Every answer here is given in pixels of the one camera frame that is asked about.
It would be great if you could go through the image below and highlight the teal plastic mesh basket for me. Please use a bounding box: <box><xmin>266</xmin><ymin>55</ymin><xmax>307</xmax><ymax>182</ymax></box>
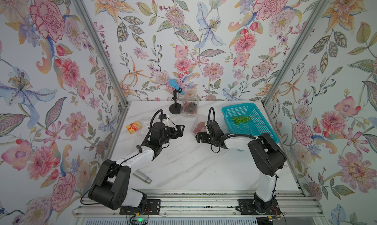
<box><xmin>222</xmin><ymin>103</ymin><xmax>279</xmax><ymax>144</ymax></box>

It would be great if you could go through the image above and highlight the clear clamshell container front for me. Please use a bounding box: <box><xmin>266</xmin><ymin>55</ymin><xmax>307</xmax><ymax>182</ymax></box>
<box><xmin>181</xmin><ymin>100</ymin><xmax>198</xmax><ymax>117</ymax></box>

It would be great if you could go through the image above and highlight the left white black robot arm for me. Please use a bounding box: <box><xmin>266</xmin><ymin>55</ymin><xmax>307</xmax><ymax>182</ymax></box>
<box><xmin>86</xmin><ymin>114</ymin><xmax>185</xmax><ymax>213</ymax></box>

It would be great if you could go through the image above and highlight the green grape bunch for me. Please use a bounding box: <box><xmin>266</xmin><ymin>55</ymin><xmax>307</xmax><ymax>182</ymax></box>
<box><xmin>232</xmin><ymin>116</ymin><xmax>251</xmax><ymax>125</ymax></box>

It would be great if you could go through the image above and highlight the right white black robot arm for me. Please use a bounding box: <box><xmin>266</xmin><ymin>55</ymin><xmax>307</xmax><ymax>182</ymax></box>
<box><xmin>195</xmin><ymin>120</ymin><xmax>287</xmax><ymax>216</ymax></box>

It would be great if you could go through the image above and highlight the orange yellow snack packet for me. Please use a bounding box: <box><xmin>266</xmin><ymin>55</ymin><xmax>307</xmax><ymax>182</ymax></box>
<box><xmin>126</xmin><ymin>121</ymin><xmax>142</xmax><ymax>134</ymax></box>

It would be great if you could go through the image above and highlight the grey metal cylinder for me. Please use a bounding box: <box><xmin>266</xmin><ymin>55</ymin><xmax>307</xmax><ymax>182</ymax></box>
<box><xmin>133</xmin><ymin>170</ymin><xmax>152</xmax><ymax>184</ymax></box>

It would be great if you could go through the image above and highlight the blue microphone on black stand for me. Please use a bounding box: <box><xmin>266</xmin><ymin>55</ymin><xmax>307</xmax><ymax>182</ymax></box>
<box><xmin>169</xmin><ymin>79</ymin><xmax>184</xmax><ymax>115</ymax></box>

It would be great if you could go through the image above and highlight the aluminium rail base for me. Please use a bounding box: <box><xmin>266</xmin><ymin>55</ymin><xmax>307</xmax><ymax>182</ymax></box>
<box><xmin>72</xmin><ymin>190</ymin><xmax>328</xmax><ymax>225</ymax></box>

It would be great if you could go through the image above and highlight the clear clamshell container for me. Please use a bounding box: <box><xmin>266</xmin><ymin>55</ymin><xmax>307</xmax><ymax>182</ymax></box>
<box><xmin>181</xmin><ymin>100</ymin><xmax>198</xmax><ymax>117</ymax></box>
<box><xmin>136</xmin><ymin>117</ymin><xmax>151</xmax><ymax>137</ymax></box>
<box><xmin>191</xmin><ymin>115</ymin><xmax>208</xmax><ymax>136</ymax></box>

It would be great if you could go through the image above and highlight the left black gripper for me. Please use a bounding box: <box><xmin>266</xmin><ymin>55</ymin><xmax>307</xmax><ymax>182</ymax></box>
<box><xmin>157</xmin><ymin>123</ymin><xmax>184</xmax><ymax>146</ymax></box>

